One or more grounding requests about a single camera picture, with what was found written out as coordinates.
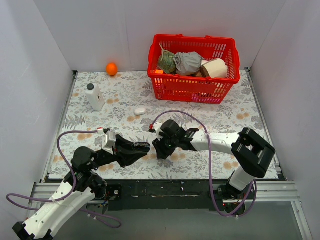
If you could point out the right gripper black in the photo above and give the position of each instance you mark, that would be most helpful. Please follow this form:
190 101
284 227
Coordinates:
165 144

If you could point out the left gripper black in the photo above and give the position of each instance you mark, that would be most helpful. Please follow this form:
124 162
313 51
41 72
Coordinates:
119 152

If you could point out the white earbud charging case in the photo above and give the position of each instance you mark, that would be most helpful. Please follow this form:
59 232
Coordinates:
140 111

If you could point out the black earbud charging case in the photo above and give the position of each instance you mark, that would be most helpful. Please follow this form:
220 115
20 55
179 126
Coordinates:
142 146

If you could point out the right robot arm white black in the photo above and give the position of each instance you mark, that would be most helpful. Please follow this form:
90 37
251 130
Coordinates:
253 153

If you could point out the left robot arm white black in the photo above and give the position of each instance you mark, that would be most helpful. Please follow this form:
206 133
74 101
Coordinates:
81 185

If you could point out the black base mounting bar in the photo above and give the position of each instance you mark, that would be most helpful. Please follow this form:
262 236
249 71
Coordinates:
182 194

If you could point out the floral table cloth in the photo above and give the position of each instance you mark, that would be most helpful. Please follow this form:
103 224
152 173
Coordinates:
128 91

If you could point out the white bottle black cap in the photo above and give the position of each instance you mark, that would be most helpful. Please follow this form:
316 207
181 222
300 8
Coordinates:
95 96

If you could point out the red plastic shopping basket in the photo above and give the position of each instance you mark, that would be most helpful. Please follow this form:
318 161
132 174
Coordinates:
173 87

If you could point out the grey crumpled bag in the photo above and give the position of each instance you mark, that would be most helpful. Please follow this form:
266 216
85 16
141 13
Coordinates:
187 63

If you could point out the orange fruit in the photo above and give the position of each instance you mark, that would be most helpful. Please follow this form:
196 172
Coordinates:
111 69

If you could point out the beige paper roll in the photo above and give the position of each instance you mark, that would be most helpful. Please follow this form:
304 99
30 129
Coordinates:
215 68

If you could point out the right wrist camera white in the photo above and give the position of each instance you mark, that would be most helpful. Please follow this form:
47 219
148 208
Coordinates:
155 128

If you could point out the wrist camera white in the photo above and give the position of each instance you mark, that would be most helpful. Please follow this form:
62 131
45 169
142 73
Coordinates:
108 139
155 128

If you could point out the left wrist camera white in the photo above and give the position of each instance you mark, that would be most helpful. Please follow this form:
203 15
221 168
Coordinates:
108 139

